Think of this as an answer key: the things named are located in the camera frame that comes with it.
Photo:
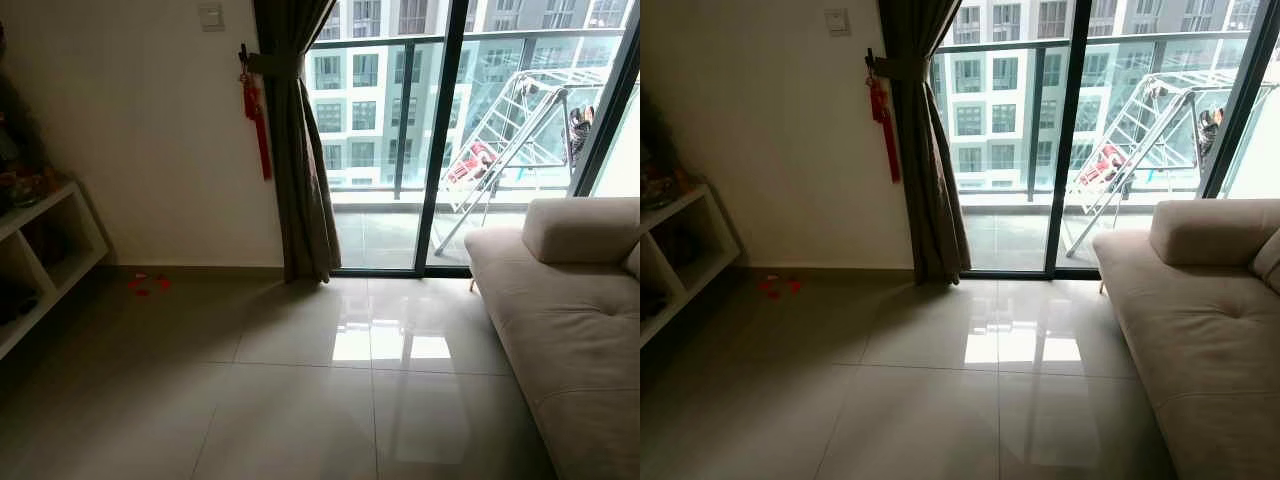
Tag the red tassel ornament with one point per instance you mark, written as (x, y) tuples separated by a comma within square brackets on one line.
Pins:
[(890, 135), (262, 130)]

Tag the dark hanging garment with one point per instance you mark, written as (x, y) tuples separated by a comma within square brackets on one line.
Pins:
[(580, 135), (1210, 135)]

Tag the red cloth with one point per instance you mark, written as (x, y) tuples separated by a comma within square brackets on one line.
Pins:
[(1105, 163), (475, 160)]

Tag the dark brown curtain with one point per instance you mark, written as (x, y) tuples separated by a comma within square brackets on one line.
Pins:
[(300, 180), (925, 180)]

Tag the metal clothes drying rack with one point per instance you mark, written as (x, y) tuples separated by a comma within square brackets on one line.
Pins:
[(497, 175), (1130, 173)]

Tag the dark framed sliding glass door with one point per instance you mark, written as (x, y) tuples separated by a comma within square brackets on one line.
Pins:
[(440, 150), (1068, 150)]

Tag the dark curtain tieback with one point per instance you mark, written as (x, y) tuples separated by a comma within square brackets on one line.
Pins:
[(900, 68), (275, 64)]

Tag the white open shelf unit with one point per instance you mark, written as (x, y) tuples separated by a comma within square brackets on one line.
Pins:
[(715, 235), (80, 235)]

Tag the white wall light switch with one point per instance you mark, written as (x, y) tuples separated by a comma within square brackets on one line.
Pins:
[(211, 16), (837, 22)]

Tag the beige fabric sofa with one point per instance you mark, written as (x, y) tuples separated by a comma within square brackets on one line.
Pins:
[(570, 330), (1200, 330)]

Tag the small red paper scraps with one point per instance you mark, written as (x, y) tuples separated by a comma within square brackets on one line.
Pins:
[(775, 286), (147, 284)]

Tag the white apartment building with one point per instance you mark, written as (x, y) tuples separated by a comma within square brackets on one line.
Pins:
[(360, 100), (985, 100)]

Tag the dark glass balcony railing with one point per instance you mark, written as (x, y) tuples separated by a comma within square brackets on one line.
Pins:
[(402, 120), (1035, 120)]

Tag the beige sofa armrest bolster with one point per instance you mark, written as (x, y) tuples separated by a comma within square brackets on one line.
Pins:
[(1210, 232), (580, 230)]

